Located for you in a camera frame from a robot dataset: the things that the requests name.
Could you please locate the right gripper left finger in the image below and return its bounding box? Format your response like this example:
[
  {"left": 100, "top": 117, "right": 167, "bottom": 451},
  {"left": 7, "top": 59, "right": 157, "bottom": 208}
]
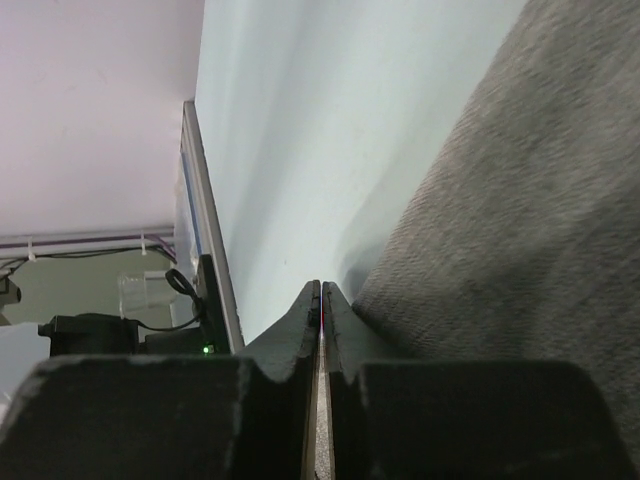
[{"left": 1, "top": 281, "right": 321, "bottom": 479}]

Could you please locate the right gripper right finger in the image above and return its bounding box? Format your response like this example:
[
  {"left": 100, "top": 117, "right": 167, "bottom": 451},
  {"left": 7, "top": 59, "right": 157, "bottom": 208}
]
[{"left": 322, "top": 282, "right": 639, "bottom": 479}]

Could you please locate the grey cloth napkin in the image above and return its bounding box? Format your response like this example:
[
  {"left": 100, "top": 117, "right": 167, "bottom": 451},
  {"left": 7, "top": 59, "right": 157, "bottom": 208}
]
[{"left": 353, "top": 1, "right": 639, "bottom": 452}]

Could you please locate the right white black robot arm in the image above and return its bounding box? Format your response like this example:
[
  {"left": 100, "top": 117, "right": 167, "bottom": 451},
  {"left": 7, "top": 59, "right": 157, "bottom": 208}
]
[{"left": 1, "top": 255, "right": 638, "bottom": 479}]

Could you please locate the aluminium frame rail right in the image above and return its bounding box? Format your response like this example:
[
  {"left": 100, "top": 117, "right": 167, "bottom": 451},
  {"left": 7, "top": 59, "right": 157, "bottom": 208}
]
[{"left": 180, "top": 100, "right": 245, "bottom": 353}]

